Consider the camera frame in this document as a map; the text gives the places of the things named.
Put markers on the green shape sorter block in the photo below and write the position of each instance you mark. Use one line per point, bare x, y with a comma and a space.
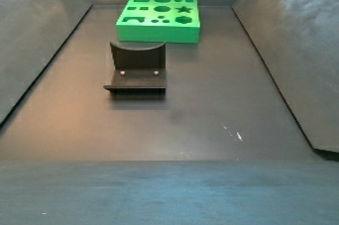
159, 21

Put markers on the black curved holder stand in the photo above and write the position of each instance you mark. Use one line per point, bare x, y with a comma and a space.
139, 69

